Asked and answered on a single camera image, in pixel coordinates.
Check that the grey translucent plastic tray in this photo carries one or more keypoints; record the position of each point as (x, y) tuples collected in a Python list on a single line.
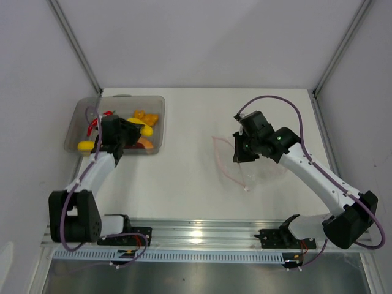
[(123, 106)]

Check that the grey slotted cable duct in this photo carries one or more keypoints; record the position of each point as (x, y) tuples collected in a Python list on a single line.
[(155, 255)]

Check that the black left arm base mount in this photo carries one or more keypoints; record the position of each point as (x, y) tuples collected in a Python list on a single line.
[(140, 236)]

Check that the red grapefruit wedge toy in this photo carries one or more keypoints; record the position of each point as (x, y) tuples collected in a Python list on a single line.
[(142, 143)]

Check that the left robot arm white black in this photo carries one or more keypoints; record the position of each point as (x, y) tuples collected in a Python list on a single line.
[(74, 215)]

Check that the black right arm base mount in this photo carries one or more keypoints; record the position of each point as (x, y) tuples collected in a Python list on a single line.
[(282, 239)]

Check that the red chili pepper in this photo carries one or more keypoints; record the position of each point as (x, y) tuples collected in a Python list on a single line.
[(93, 124)]

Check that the orange ginger root toy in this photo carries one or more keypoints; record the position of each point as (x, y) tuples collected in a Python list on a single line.
[(148, 118)]

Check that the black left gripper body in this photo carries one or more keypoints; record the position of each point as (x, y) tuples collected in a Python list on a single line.
[(130, 133)]

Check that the yellow lemon toy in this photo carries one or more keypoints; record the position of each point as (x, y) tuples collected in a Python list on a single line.
[(86, 146), (146, 130)]

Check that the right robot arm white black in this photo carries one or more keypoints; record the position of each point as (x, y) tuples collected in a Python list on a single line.
[(350, 212)]

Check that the left aluminium frame post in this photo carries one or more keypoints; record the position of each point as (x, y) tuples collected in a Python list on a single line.
[(72, 39)]

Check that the aluminium frame post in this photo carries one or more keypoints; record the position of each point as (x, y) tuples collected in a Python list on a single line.
[(72, 39), (343, 45)]

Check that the clear pink zip top bag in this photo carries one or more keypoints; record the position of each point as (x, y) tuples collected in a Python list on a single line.
[(247, 175)]

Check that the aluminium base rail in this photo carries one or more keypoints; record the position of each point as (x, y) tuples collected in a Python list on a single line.
[(205, 235)]

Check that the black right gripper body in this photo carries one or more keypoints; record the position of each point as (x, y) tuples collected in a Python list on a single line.
[(256, 141)]

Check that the right aluminium frame post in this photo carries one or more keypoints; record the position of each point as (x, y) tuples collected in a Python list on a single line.
[(343, 45)]

